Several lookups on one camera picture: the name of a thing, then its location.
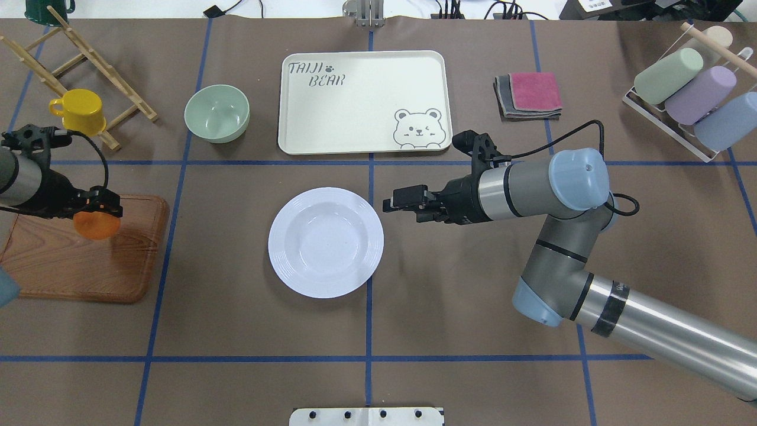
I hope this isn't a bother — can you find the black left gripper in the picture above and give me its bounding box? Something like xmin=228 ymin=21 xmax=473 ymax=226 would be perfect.
xmin=35 ymin=170 xmax=124 ymax=218

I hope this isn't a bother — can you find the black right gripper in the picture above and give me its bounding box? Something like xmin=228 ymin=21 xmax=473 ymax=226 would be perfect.
xmin=382 ymin=173 xmax=487 ymax=225

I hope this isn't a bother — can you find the orange fruit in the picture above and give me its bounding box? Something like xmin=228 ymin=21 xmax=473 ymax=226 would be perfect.
xmin=73 ymin=211 xmax=121 ymax=240

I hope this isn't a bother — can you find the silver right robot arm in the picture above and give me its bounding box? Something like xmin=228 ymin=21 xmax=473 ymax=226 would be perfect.
xmin=382 ymin=148 xmax=756 ymax=405

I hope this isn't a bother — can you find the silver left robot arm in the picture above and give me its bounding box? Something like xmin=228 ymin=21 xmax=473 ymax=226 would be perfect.
xmin=1 ymin=148 xmax=124 ymax=220

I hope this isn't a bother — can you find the brown wooden tray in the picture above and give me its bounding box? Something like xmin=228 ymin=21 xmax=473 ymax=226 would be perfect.
xmin=2 ymin=194 xmax=169 ymax=303

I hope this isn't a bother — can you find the cream bear tray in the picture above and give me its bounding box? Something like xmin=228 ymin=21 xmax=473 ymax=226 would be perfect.
xmin=277 ymin=50 xmax=452 ymax=156

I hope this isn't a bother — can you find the yellow cup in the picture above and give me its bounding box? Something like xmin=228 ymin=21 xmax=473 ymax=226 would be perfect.
xmin=48 ymin=88 xmax=106 ymax=137

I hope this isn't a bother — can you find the white round plate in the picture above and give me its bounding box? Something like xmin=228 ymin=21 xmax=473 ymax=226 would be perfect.
xmin=267 ymin=187 xmax=384 ymax=299

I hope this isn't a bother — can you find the light green bowl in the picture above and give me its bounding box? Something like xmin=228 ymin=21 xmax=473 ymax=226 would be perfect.
xmin=183 ymin=84 xmax=251 ymax=144

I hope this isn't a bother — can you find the grey cloth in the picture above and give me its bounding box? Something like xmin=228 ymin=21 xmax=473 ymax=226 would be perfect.
xmin=494 ymin=73 xmax=562 ymax=120

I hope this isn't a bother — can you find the wooden drying rack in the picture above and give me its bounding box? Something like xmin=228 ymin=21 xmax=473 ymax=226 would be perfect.
xmin=0 ymin=5 xmax=159 ymax=151

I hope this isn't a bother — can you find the pink cloth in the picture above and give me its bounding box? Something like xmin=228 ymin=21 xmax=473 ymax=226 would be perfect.
xmin=509 ymin=72 xmax=563 ymax=112

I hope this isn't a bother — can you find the dark green mug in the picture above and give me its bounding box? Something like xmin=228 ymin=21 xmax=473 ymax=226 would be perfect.
xmin=24 ymin=0 xmax=76 ymax=27

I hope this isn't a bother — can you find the green tumbler cup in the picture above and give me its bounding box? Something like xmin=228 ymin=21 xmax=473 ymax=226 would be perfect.
xmin=633 ymin=48 xmax=704 ymax=105

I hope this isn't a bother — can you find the purple tumbler cup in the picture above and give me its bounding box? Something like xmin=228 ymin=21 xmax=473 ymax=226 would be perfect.
xmin=665 ymin=66 xmax=736 ymax=125

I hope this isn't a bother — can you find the blue tumbler cup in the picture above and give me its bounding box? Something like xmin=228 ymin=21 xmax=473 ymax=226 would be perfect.
xmin=694 ymin=91 xmax=756 ymax=151

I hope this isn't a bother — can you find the cream tumbler cup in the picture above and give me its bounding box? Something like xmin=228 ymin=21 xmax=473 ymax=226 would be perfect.
xmin=703 ymin=26 xmax=733 ymax=49

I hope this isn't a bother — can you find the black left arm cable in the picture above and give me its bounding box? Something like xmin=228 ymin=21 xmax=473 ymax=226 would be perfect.
xmin=59 ymin=131 xmax=111 ymax=191

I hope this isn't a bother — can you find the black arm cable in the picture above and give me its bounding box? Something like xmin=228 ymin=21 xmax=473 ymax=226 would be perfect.
xmin=59 ymin=131 xmax=111 ymax=191
xmin=496 ymin=120 xmax=640 ymax=217

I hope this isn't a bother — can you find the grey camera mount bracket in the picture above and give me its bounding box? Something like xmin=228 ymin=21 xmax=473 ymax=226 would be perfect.
xmin=342 ymin=0 xmax=386 ymax=30

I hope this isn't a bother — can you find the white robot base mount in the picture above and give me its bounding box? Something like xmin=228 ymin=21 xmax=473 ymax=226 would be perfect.
xmin=289 ymin=406 xmax=446 ymax=425

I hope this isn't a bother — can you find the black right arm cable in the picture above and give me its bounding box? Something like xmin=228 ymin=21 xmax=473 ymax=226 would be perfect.
xmin=496 ymin=120 xmax=640 ymax=217

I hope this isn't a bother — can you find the white wire cup rack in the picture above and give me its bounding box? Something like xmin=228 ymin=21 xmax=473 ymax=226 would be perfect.
xmin=622 ymin=22 xmax=753 ymax=163

